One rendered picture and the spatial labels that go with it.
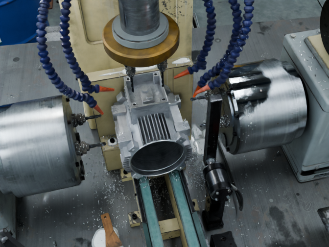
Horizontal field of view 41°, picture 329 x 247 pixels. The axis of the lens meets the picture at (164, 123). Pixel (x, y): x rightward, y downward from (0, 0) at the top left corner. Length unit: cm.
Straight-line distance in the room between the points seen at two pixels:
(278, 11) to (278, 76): 228
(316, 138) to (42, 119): 73
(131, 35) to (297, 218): 74
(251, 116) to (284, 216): 36
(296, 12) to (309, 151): 225
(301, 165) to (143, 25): 67
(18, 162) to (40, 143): 7
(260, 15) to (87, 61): 224
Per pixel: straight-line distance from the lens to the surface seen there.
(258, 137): 118
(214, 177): 111
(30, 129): 111
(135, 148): 111
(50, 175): 112
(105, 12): 122
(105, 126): 134
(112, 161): 138
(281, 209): 137
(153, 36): 98
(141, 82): 122
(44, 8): 98
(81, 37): 125
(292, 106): 118
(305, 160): 135
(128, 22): 97
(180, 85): 127
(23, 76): 179
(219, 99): 99
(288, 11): 347
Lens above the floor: 197
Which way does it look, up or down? 50 degrees down
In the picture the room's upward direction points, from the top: 2 degrees counter-clockwise
